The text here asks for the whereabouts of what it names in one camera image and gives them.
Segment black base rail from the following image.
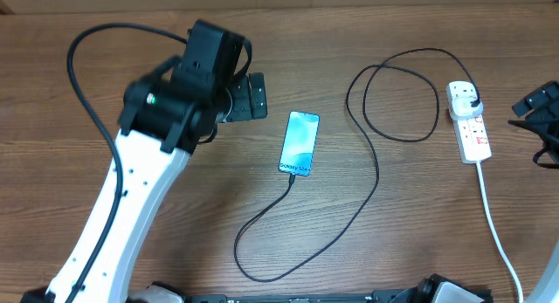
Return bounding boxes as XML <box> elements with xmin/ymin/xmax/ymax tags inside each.
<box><xmin>185</xmin><ymin>287</ymin><xmax>468</xmax><ymax>303</ymax></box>

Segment white power strip cord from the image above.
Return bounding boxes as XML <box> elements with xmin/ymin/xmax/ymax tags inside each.
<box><xmin>474</xmin><ymin>161</ymin><xmax>525</xmax><ymax>303</ymax></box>

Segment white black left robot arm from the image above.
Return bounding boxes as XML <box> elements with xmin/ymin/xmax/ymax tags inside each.
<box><xmin>23</xmin><ymin>20</ymin><xmax>267</xmax><ymax>302</ymax></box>

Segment white charger plug adapter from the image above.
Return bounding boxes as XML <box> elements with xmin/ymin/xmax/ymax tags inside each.
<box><xmin>449</xmin><ymin>95</ymin><xmax>484</xmax><ymax>121</ymax></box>

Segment white power strip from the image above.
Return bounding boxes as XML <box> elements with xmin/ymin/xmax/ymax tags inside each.
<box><xmin>445</xmin><ymin>81</ymin><xmax>492</xmax><ymax>164</ymax></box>

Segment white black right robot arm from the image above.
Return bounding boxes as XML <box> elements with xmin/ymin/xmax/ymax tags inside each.
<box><xmin>507</xmin><ymin>80</ymin><xmax>558</xmax><ymax>302</ymax></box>

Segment blue Galaxy smartphone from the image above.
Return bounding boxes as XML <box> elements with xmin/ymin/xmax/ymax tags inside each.
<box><xmin>279</xmin><ymin>111</ymin><xmax>320</xmax><ymax>176</ymax></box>

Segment black charger cable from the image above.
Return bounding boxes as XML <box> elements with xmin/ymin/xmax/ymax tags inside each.
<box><xmin>233</xmin><ymin>48</ymin><xmax>482</xmax><ymax>284</ymax></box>

